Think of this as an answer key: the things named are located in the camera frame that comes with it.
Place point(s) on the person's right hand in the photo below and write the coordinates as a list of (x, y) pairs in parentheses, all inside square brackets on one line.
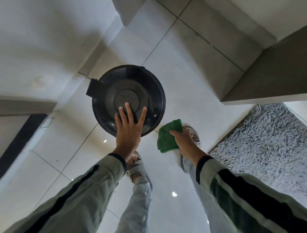
[(186, 145)]

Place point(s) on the person's left hand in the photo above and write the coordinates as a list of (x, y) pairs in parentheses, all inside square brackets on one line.
[(128, 136)]

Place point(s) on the person's left middle finger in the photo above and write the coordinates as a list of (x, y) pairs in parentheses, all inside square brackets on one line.
[(129, 112)]

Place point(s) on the person's right thumb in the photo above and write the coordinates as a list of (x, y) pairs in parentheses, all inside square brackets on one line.
[(175, 133)]

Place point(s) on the person's left little finger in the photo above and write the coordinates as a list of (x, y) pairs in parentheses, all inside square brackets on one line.
[(117, 120)]

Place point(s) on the green cleaning cloth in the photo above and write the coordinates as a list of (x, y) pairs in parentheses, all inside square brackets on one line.
[(166, 136)]

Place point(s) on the person's right forearm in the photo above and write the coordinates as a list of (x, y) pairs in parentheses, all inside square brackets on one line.
[(249, 199)]

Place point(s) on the person's left forearm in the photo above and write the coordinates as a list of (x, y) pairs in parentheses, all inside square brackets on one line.
[(79, 196)]

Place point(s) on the grey right sandal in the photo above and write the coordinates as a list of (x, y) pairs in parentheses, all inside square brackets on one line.
[(194, 138)]

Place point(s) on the grey sandal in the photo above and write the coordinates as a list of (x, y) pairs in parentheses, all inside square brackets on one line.
[(140, 168), (194, 138)]

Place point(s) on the grey left sandal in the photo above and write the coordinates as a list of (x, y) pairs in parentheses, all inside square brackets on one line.
[(140, 168)]

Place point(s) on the person's right leg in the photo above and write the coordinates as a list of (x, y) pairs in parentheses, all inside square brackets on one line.
[(206, 208)]

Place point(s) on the person's leg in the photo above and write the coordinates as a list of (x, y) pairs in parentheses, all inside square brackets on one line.
[(206, 208), (136, 206)]

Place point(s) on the person's left leg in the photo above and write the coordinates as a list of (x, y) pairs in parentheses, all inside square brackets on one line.
[(136, 206)]

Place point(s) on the grey shaggy rug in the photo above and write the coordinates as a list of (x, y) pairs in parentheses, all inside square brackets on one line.
[(261, 148)]

